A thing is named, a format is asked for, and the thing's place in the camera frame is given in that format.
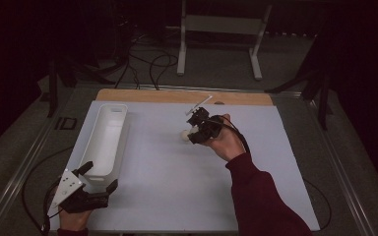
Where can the person's right hand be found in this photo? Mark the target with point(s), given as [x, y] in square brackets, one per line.
[229, 142]

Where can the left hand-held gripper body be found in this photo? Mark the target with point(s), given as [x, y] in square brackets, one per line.
[67, 185]

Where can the person's left hand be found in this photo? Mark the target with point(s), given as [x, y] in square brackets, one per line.
[75, 221]

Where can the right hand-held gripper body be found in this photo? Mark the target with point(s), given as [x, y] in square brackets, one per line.
[211, 126]

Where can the white table mat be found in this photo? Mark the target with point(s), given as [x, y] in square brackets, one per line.
[164, 193]

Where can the black rectangular floor bracket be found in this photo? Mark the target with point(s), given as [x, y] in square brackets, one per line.
[65, 123]

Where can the black floor stand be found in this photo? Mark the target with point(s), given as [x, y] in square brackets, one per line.
[52, 95]
[323, 105]

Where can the white plastic bin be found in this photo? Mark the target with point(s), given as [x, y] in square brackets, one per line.
[106, 144]

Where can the white metal stand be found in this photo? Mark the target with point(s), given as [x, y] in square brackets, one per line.
[223, 24]

